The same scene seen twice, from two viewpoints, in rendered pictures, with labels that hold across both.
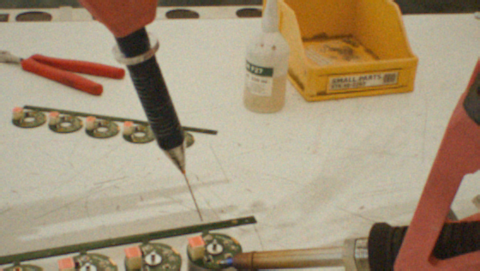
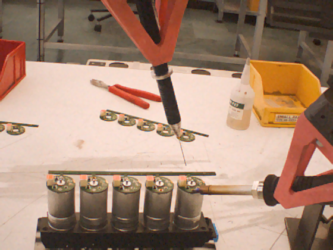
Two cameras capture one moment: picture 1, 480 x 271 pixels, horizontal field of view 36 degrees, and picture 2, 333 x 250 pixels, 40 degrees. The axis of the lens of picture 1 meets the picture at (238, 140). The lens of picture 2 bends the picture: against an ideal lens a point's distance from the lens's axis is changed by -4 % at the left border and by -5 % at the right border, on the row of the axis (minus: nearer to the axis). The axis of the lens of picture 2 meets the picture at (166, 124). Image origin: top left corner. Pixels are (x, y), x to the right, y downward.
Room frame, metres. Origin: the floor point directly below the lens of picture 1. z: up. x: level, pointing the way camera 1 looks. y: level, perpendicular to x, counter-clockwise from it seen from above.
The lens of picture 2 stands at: (-0.09, -0.03, 1.04)
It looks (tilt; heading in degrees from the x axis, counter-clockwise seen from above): 26 degrees down; 10
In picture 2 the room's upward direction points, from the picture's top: 6 degrees clockwise
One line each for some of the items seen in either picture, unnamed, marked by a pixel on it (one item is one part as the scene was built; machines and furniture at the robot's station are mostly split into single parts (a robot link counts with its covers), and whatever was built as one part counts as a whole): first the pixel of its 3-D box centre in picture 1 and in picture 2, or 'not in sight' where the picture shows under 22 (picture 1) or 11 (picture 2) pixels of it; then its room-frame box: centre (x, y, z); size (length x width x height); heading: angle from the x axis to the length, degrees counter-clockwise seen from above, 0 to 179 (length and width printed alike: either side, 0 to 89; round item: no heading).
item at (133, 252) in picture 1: (135, 257); (150, 181); (0.25, 0.04, 0.82); 0.01 x 0.01 x 0.01; 21
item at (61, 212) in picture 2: not in sight; (61, 206); (0.22, 0.11, 0.79); 0.02 x 0.02 x 0.05
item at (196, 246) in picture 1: (198, 246); (183, 181); (0.26, 0.01, 0.82); 0.01 x 0.01 x 0.01; 21
